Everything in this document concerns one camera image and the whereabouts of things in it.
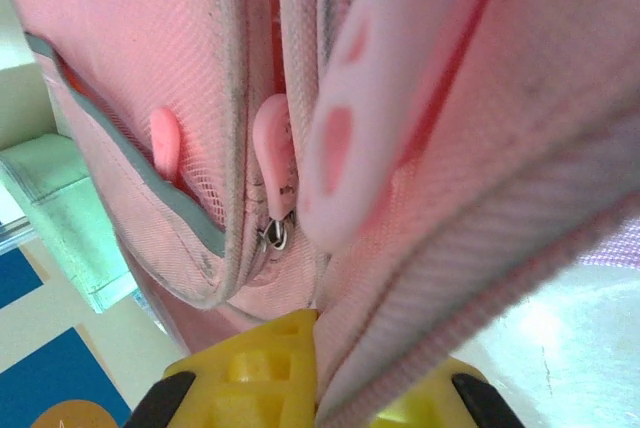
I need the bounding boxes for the aluminium frame post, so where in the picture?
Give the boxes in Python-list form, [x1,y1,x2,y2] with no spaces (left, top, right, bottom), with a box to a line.
[0,220,37,252]

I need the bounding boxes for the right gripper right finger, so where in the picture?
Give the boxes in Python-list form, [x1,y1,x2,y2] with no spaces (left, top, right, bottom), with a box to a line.
[370,355,530,428]

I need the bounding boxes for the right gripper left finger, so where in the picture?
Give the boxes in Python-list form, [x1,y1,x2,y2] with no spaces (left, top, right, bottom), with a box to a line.
[122,308,322,428]

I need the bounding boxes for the pink student backpack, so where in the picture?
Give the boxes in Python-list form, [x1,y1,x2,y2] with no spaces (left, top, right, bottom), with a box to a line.
[0,0,640,428]

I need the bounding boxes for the mint green storage case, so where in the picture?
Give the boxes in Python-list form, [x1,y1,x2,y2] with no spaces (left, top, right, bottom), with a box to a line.
[0,132,140,318]

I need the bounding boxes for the blue wall panel orange oval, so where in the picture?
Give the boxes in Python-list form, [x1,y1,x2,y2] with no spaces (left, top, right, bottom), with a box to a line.
[0,326,132,428]

